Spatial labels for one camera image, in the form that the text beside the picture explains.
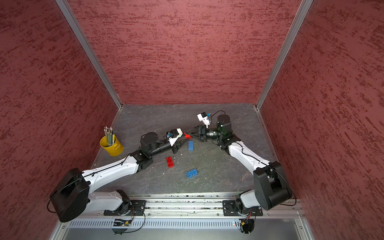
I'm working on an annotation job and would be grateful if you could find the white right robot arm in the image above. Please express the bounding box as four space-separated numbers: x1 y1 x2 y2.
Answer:
186 112 294 215

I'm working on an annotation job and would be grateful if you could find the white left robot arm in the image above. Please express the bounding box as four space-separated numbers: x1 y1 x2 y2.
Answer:
48 129 184 223

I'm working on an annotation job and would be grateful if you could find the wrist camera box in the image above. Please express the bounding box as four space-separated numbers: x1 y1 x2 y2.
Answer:
167 129 183 147
197 112 212 128

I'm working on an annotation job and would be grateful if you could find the aluminium corner post left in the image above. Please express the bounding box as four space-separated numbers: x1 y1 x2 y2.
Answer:
56 0 124 110

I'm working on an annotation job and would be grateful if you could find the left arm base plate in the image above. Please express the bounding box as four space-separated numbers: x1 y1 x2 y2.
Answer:
104 200 147 217

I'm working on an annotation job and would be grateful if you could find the aluminium corner post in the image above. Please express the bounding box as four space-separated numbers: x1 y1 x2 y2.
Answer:
56 0 124 110
256 0 313 112

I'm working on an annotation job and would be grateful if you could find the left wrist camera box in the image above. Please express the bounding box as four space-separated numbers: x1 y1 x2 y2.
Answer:
167 129 183 147

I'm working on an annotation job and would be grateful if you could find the blue lego brick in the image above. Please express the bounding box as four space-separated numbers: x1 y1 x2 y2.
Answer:
186 168 199 179
188 141 194 151

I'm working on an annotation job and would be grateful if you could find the red lego brick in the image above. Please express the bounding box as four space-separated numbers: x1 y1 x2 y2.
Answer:
166 157 175 168
184 132 192 139

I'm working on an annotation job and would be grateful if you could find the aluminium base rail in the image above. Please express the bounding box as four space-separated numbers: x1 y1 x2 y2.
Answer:
80 191 305 219

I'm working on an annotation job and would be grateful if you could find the aluminium corner post right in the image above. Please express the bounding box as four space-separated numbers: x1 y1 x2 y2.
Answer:
256 0 313 112

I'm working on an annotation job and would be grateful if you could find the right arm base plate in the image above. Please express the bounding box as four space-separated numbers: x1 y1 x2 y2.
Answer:
222 200 263 217

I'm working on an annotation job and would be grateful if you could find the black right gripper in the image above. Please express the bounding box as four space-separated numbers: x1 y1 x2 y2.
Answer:
186 124 223 142

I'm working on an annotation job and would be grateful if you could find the perforated cable tray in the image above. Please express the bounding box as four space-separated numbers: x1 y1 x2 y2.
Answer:
69 218 241 230

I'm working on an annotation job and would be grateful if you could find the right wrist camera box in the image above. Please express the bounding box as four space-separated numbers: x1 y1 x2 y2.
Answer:
197 112 212 128

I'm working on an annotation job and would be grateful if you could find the yellow metal pencil cup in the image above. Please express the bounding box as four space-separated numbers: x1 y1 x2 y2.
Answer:
100 135 124 157

